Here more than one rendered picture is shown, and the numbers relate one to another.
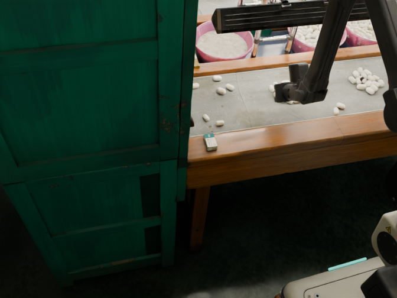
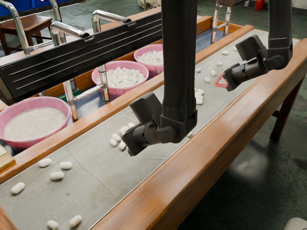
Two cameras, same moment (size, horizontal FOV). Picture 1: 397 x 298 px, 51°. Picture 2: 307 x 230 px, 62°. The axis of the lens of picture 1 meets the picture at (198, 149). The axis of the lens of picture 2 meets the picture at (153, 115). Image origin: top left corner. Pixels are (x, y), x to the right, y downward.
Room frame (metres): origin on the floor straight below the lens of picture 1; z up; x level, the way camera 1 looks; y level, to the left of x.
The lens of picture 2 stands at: (0.63, -0.06, 1.35)
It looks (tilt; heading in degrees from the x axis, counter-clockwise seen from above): 38 degrees down; 329
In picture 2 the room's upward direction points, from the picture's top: straight up
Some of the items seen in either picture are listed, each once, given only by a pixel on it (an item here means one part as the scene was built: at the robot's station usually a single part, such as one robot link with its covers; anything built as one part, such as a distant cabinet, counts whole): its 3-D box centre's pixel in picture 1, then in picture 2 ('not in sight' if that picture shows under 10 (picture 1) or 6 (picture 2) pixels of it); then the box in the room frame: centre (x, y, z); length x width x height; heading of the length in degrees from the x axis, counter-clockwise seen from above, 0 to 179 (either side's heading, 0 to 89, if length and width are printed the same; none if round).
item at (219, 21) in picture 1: (302, 10); (109, 42); (1.28, -0.31, 1.08); 0.62 x 0.08 x 0.07; 108
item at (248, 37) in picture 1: (222, 47); (36, 126); (1.49, -0.06, 0.72); 0.27 x 0.27 x 0.10
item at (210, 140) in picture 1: (210, 141); not in sight; (0.91, -0.04, 0.77); 0.06 x 0.04 x 0.02; 18
